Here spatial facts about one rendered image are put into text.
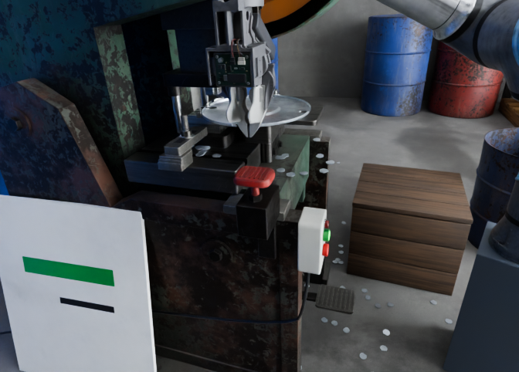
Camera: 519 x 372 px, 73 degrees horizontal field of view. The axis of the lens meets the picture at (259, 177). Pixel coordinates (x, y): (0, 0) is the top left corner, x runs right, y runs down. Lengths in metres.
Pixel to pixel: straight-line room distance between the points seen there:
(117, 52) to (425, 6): 0.67
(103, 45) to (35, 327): 0.87
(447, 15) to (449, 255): 0.94
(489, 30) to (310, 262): 0.53
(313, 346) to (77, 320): 0.74
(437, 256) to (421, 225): 0.14
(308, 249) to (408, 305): 0.79
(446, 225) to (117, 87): 1.13
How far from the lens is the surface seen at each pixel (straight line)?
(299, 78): 4.33
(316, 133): 1.18
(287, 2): 1.23
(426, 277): 1.53
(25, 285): 1.28
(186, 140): 0.84
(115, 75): 0.94
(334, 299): 1.23
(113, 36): 0.94
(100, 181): 0.96
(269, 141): 0.92
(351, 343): 1.33
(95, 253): 1.05
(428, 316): 1.48
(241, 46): 0.50
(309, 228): 0.73
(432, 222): 1.38
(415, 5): 0.71
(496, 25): 0.70
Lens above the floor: 1.04
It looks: 27 degrees down
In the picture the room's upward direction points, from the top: 3 degrees counter-clockwise
